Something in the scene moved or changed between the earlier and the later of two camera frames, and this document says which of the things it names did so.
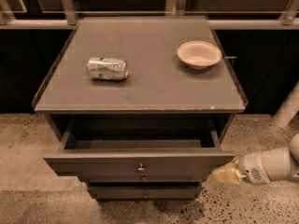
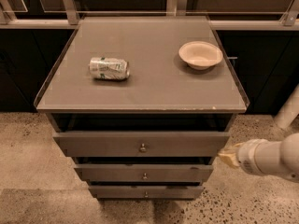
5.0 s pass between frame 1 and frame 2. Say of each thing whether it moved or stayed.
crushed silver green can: stayed
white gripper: moved
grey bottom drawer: stayed
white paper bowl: stayed
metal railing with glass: stayed
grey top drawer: moved
